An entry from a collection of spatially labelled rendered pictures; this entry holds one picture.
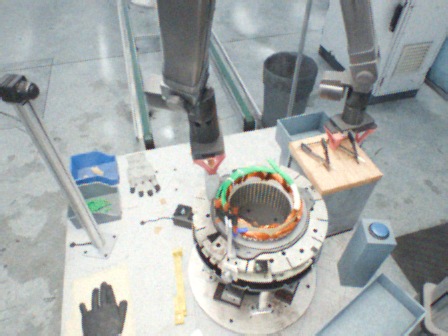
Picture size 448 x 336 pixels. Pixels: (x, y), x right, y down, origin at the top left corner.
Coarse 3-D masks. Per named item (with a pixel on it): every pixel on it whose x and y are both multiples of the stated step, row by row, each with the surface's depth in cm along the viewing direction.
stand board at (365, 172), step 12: (348, 144) 98; (300, 156) 94; (312, 156) 94; (324, 156) 94; (336, 156) 94; (312, 168) 91; (324, 168) 91; (348, 168) 91; (360, 168) 91; (372, 168) 91; (312, 180) 89; (324, 180) 88; (336, 180) 88; (348, 180) 88; (360, 180) 88; (372, 180) 90; (324, 192) 86
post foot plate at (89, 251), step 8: (104, 232) 109; (88, 240) 107; (112, 240) 107; (88, 248) 105; (96, 248) 105; (104, 248) 105; (112, 248) 105; (88, 256) 103; (96, 256) 103; (104, 256) 103
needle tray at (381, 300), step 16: (368, 288) 72; (384, 288) 72; (400, 288) 68; (352, 304) 69; (368, 304) 69; (384, 304) 69; (400, 304) 69; (416, 304) 66; (336, 320) 67; (352, 320) 67; (368, 320) 67; (384, 320) 67; (400, 320) 67; (416, 320) 65
